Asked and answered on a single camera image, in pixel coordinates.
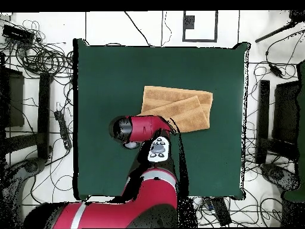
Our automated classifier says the orange terry towel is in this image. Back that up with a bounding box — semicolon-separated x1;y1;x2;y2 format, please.
139;85;213;134

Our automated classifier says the dark green table cloth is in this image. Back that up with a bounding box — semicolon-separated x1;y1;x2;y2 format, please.
73;38;251;200

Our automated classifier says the black power strip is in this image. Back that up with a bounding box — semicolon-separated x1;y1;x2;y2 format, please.
54;110;73;150
210;197;232;227

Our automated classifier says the dark grey square patch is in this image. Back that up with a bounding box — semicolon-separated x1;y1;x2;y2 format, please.
183;15;195;30

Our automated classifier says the black stand base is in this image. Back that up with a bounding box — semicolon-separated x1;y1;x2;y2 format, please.
2;157;47;215
260;163;301;191

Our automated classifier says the dark box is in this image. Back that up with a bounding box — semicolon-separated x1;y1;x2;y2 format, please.
271;81;301;144
0;67;25;128

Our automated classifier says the black power adapter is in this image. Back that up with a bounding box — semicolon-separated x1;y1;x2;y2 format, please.
269;64;284;77

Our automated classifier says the black tripod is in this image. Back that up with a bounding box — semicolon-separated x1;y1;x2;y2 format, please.
254;10;305;44

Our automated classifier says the black electronics box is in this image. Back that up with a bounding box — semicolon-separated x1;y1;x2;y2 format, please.
1;24;36;45

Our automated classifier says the grey square frame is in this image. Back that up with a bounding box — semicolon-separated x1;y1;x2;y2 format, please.
182;10;219;43

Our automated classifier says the tangled black cable bundle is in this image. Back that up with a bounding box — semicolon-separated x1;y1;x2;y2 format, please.
0;20;74;79
242;60;301;168

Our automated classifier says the thin black cable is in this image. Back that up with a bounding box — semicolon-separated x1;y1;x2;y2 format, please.
123;11;151;47
161;11;173;47

